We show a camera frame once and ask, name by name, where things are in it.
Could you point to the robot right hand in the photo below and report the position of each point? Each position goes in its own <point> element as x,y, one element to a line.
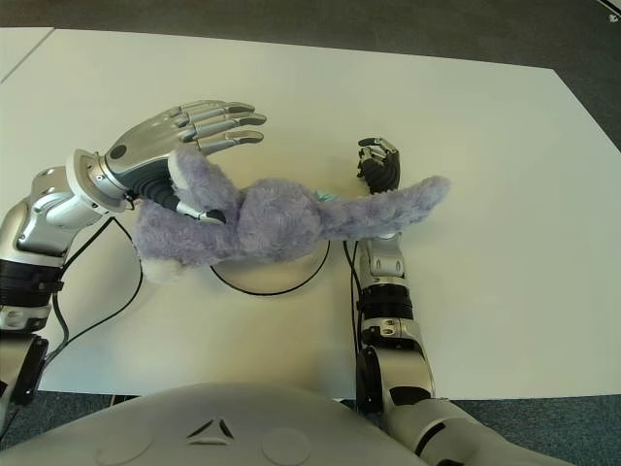
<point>383,167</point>

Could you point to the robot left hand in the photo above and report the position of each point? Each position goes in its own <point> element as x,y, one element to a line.
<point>145,141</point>

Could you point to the purple plush bunny doll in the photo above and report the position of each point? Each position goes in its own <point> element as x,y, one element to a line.
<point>281,218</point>

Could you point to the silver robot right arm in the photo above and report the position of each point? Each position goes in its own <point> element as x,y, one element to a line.
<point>388,272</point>

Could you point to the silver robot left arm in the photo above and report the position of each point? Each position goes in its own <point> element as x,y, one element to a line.
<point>43,223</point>

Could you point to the white plate black rim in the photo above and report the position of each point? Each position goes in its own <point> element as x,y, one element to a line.
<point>271,276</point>

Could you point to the grey robot torso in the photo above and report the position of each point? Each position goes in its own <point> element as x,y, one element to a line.
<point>218,427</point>

